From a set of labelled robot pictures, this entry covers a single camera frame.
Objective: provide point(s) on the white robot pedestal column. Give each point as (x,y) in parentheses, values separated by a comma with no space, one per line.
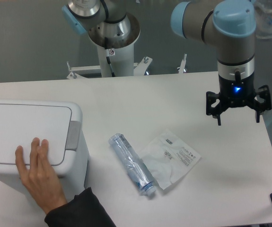
(115,45)

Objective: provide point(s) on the crushed clear plastic bottle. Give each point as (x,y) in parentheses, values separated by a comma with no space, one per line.
(133,164)

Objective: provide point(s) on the white printed plastic pouch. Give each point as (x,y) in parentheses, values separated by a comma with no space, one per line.
(169,158)

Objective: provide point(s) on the clear plastic bag on floor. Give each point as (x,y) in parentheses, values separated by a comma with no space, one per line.
(263,16)

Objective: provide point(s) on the white pedestal base frame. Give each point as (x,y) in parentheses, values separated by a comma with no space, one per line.
(140,68)

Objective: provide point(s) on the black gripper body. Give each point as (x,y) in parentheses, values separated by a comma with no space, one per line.
(237,92)

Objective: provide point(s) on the grey trash can push button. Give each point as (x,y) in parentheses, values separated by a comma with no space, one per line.
(73,135)

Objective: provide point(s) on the white trash can lid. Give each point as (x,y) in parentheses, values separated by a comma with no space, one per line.
(19,124)

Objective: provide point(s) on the bare human hand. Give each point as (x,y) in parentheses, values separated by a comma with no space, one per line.
(40,179)

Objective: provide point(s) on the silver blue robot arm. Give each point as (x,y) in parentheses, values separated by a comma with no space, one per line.
(228,25)

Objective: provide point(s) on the black sleeved forearm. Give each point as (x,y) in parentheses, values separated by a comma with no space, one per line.
(85,210)

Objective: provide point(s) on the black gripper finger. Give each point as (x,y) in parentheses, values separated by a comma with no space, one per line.
(260,101)
(216,104)

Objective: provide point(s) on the white plastic trash can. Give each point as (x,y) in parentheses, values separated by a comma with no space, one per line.
(72,170)

